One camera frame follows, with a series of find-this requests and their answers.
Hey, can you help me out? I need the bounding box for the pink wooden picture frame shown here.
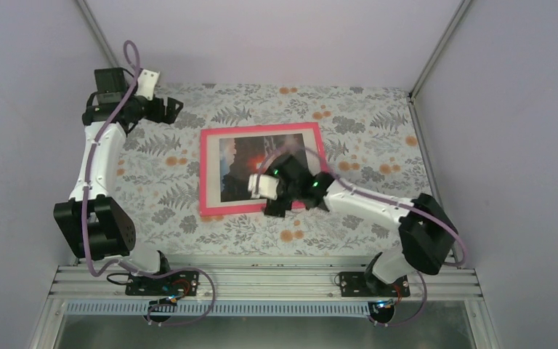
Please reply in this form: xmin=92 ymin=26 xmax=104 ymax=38
xmin=198 ymin=121 xmax=329 ymax=217

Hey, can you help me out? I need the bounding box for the right aluminium corner post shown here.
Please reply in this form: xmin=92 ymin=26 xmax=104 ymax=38
xmin=408 ymin=0 xmax=473 ymax=103

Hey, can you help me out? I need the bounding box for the floral patterned table mat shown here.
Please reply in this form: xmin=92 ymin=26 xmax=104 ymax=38
xmin=114 ymin=83 xmax=430 ymax=256

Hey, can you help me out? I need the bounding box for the slotted cable duct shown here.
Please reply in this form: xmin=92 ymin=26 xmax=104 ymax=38
xmin=64 ymin=300 xmax=371 ymax=318

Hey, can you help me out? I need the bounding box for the volcano landscape photo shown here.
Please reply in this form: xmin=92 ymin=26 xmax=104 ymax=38
xmin=219 ymin=133 xmax=304 ymax=203

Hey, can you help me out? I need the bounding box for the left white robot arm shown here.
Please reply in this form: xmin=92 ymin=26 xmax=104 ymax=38
xmin=53 ymin=68 xmax=184 ymax=294

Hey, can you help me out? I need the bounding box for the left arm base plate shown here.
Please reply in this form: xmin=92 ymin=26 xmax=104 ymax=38
xmin=125 ymin=270 xmax=200 ymax=297

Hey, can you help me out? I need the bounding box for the aluminium rail beam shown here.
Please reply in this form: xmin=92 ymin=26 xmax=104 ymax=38
xmin=49 ymin=254 xmax=483 ymax=301

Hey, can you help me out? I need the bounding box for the aluminium corner post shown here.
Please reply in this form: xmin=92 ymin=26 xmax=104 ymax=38
xmin=408 ymin=0 xmax=473 ymax=103
xmin=76 ymin=0 xmax=132 ymax=95

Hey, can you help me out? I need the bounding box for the white mat board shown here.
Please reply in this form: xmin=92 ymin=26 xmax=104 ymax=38
xmin=206 ymin=127 xmax=323 ymax=209

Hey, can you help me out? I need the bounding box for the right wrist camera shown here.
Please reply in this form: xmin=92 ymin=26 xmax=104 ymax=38
xmin=248 ymin=174 xmax=280 ymax=200

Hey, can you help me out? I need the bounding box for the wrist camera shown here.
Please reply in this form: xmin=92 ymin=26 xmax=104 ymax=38
xmin=135 ymin=69 xmax=161 ymax=101
xmin=248 ymin=174 xmax=280 ymax=200

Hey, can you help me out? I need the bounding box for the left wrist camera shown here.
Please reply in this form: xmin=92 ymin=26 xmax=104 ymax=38
xmin=135 ymin=69 xmax=161 ymax=101

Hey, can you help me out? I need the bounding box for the left aluminium corner post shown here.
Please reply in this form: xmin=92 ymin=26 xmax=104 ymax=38
xmin=76 ymin=0 xmax=132 ymax=95

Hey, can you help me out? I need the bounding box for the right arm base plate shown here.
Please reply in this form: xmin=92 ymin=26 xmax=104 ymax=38
xmin=333 ymin=271 xmax=411 ymax=297

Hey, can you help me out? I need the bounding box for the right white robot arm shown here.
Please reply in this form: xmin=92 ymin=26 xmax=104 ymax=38
xmin=248 ymin=154 xmax=456 ymax=296

